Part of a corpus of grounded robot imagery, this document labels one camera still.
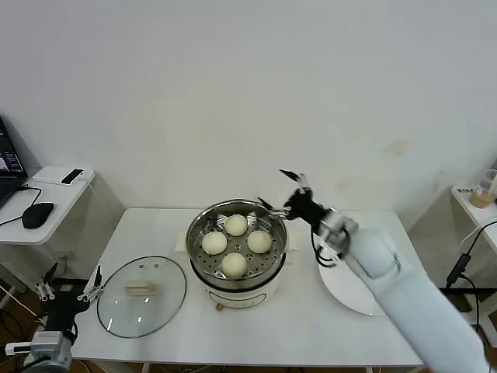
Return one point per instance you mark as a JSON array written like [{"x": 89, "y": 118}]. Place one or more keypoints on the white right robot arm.
[{"x": 407, "y": 303}]

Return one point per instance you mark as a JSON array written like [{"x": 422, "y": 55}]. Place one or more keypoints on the cream electric cooking pot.
[{"x": 233, "y": 299}]

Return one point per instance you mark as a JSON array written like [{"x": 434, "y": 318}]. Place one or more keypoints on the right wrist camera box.
[{"x": 336, "y": 223}]

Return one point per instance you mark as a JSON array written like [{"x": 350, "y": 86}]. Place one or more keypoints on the white steamed baozi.
[
  {"x": 214, "y": 243},
  {"x": 236, "y": 225},
  {"x": 259, "y": 241},
  {"x": 234, "y": 264}
]

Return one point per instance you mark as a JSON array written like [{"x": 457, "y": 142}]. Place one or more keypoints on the flat white box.
[{"x": 46, "y": 176}]

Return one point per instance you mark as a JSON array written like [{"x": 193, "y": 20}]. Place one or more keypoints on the small black white device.
[{"x": 72, "y": 176}]

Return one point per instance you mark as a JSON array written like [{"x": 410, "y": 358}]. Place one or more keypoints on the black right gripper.
[{"x": 303, "y": 206}]

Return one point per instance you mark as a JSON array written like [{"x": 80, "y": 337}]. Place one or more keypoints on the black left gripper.
[{"x": 62, "y": 307}]

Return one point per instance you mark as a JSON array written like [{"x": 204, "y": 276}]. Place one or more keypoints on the white round plate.
[{"x": 341, "y": 283}]

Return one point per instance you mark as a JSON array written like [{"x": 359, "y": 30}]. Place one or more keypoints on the black computer mouse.
[{"x": 37, "y": 215}]

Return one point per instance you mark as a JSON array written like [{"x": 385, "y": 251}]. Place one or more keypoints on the white wall socket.
[{"x": 65, "y": 256}]

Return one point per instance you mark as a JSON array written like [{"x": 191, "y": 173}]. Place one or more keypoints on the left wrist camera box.
[{"x": 46, "y": 342}]

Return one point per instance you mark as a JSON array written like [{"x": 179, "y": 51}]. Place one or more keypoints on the white side desk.
[{"x": 58, "y": 194}]

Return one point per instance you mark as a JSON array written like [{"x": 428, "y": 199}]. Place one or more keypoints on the perforated stainless steamer basket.
[{"x": 272, "y": 260}]

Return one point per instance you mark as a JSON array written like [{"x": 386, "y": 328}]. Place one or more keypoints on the black laptop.
[{"x": 9, "y": 155}]

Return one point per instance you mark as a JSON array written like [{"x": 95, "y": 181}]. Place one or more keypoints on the clear plastic drink cup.
[{"x": 481, "y": 198}]

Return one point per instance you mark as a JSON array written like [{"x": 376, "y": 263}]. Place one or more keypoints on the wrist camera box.
[
  {"x": 46, "y": 342},
  {"x": 336, "y": 223}
]

